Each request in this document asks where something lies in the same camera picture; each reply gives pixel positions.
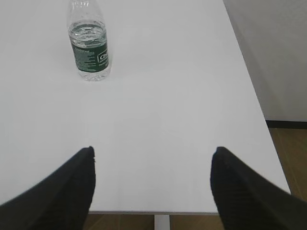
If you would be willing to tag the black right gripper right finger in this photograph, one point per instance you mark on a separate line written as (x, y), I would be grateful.
(247, 201)

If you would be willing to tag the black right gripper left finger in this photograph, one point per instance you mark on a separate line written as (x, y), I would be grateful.
(59, 202)

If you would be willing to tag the clear green-label water bottle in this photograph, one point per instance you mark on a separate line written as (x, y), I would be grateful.
(88, 37)

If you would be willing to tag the white table leg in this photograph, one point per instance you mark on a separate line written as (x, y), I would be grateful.
(161, 222)

